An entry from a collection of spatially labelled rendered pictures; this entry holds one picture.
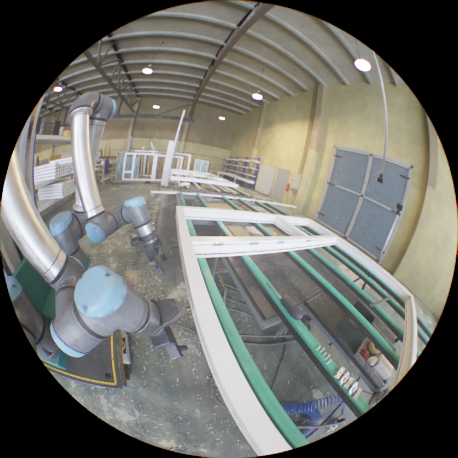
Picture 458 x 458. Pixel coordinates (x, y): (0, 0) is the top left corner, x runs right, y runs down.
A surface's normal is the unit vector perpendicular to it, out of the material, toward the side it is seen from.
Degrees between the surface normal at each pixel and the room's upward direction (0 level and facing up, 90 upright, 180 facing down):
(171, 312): 25
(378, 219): 90
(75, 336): 56
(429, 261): 90
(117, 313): 83
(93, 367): 0
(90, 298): 19
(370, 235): 90
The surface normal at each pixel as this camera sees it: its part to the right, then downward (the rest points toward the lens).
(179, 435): 0.21, -0.89
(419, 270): -0.90, -0.02
